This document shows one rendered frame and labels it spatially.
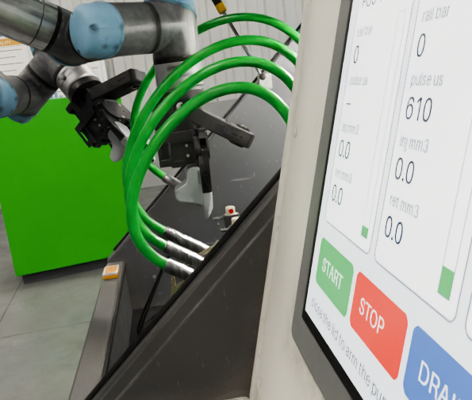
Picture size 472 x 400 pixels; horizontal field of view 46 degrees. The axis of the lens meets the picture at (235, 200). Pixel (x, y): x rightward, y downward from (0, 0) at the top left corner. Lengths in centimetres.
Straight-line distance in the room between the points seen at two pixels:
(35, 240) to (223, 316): 374
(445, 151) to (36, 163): 401
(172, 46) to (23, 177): 341
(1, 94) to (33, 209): 321
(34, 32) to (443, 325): 77
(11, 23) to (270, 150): 61
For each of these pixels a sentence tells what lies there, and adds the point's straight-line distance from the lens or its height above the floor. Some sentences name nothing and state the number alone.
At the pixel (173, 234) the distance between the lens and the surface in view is 85.
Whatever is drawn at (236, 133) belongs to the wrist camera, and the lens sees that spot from 90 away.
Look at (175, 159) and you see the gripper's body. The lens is 89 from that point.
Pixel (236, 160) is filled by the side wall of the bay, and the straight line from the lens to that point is 124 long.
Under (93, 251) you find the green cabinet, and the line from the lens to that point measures 435.
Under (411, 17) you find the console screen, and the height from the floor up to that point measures 134.
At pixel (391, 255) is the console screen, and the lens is 30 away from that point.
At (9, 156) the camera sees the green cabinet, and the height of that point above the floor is 95.
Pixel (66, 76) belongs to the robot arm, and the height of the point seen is 136.
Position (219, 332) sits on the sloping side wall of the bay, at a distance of 62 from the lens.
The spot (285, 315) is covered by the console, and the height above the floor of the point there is 111.
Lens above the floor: 132
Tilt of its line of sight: 13 degrees down
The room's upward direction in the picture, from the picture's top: 7 degrees counter-clockwise
